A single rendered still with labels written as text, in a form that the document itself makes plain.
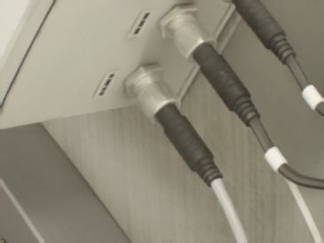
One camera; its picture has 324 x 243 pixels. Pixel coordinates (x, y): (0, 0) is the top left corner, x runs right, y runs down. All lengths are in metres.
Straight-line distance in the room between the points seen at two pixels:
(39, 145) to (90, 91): 0.12
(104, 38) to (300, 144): 0.09
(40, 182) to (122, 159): 0.04
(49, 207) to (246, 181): 0.11
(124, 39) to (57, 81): 0.03
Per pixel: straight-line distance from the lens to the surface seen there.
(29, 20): 0.77
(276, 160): 0.79
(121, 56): 0.83
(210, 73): 0.81
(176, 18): 0.82
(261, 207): 0.85
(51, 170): 0.94
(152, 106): 0.84
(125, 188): 0.92
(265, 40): 0.78
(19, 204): 0.91
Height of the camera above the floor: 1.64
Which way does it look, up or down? 8 degrees down
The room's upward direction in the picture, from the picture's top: 3 degrees counter-clockwise
